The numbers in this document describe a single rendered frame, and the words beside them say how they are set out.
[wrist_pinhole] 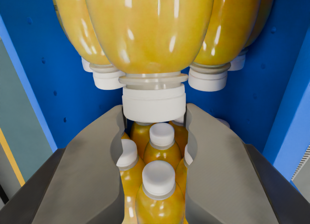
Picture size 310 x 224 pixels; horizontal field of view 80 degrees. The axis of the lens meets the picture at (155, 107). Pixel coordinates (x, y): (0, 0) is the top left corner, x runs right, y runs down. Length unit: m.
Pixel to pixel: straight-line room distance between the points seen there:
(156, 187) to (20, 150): 2.04
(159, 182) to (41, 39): 0.21
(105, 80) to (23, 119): 1.75
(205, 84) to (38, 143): 1.94
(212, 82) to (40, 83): 0.19
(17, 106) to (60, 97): 1.60
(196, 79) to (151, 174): 0.12
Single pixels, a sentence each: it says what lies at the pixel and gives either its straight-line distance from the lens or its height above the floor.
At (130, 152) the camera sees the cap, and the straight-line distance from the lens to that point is 0.26.
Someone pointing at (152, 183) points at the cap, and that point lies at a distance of 0.22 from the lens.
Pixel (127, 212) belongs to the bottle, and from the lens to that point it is 0.33.
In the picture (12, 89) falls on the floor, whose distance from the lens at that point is 1.81.
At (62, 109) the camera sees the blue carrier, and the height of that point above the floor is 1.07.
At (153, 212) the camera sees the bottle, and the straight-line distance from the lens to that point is 0.25.
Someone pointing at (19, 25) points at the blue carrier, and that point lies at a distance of 0.24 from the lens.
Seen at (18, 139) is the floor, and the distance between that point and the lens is 2.13.
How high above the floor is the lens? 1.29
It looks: 58 degrees down
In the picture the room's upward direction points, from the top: 180 degrees counter-clockwise
